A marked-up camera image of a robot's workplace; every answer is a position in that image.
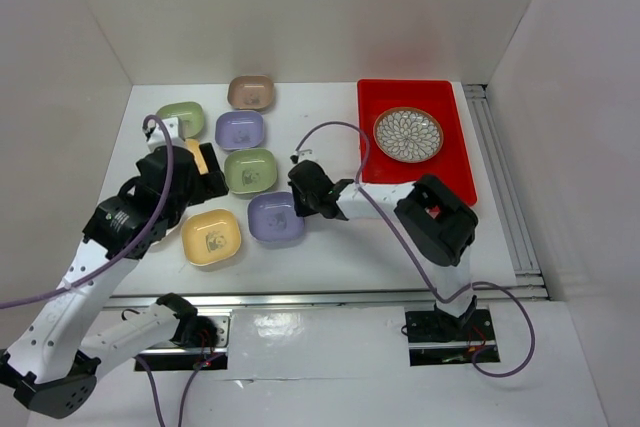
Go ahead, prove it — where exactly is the aluminium rail frame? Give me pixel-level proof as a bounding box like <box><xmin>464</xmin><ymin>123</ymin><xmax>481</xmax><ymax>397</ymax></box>
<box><xmin>108</xmin><ymin>83</ymin><xmax>548</xmax><ymax>309</ymax></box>

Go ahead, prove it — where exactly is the round floral patterned plate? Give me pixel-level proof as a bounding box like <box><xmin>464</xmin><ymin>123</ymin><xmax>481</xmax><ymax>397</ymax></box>
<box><xmin>373</xmin><ymin>107</ymin><xmax>444</xmax><ymax>164</ymax></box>

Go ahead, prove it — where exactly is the purple square panda dish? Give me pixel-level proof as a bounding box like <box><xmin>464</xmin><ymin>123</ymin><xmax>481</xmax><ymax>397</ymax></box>
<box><xmin>215</xmin><ymin>110</ymin><xmax>265</xmax><ymax>151</ymax></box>
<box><xmin>247</xmin><ymin>191</ymin><xmax>305</xmax><ymax>243</ymax></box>

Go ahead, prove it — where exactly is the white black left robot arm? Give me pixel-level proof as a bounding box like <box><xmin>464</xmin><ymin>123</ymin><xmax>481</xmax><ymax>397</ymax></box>
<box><xmin>1</xmin><ymin>143</ymin><xmax>228</xmax><ymax>419</ymax></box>

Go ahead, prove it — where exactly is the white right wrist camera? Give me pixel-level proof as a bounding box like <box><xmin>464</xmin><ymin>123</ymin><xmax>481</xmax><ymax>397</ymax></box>
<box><xmin>290</xmin><ymin>149</ymin><xmax>317</xmax><ymax>165</ymax></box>

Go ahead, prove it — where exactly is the red plastic bin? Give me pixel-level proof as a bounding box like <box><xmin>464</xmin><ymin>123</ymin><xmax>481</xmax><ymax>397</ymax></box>
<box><xmin>357</xmin><ymin>79</ymin><xmax>477</xmax><ymax>206</ymax></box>

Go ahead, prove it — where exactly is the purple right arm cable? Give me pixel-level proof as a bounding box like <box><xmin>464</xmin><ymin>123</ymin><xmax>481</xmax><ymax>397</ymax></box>
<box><xmin>297</xmin><ymin>120</ymin><xmax>539</xmax><ymax>378</ymax></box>

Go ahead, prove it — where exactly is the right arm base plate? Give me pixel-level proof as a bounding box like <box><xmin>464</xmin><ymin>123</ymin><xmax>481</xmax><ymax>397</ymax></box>
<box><xmin>401</xmin><ymin>309</ymin><xmax>500</xmax><ymax>367</ymax></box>

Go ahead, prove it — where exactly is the yellow square panda dish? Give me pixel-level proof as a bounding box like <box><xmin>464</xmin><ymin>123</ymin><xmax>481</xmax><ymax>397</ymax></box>
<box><xmin>185</xmin><ymin>138</ymin><xmax>209</xmax><ymax>175</ymax></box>
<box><xmin>181</xmin><ymin>209</ymin><xmax>242</xmax><ymax>267</ymax></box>

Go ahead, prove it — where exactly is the pink square panda dish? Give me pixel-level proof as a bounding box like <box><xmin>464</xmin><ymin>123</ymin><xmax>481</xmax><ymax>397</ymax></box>
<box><xmin>227</xmin><ymin>75</ymin><xmax>275</xmax><ymax>111</ymax></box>

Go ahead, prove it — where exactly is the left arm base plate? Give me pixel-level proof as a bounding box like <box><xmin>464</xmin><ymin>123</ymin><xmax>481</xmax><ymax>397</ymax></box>
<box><xmin>140</xmin><ymin>312</ymin><xmax>231</xmax><ymax>372</ymax></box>

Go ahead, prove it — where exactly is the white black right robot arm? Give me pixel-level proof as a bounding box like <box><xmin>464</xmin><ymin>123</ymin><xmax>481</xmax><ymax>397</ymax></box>
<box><xmin>288</xmin><ymin>155</ymin><xmax>478</xmax><ymax>342</ymax></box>

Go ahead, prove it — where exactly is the green square panda dish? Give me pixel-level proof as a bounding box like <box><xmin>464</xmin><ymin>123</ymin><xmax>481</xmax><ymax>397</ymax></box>
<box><xmin>156</xmin><ymin>101</ymin><xmax>205</xmax><ymax>138</ymax></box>
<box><xmin>224</xmin><ymin>148</ymin><xmax>278</xmax><ymax>195</ymax></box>

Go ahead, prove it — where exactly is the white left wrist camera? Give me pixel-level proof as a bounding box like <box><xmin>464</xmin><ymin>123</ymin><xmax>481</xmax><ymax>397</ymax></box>
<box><xmin>143</xmin><ymin>117</ymin><xmax>186</xmax><ymax>152</ymax></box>

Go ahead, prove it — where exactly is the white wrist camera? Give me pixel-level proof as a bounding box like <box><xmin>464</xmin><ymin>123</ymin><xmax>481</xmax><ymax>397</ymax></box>
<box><xmin>143</xmin><ymin>117</ymin><xmax>186</xmax><ymax>152</ymax></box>
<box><xmin>290</xmin><ymin>149</ymin><xmax>317</xmax><ymax>165</ymax></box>

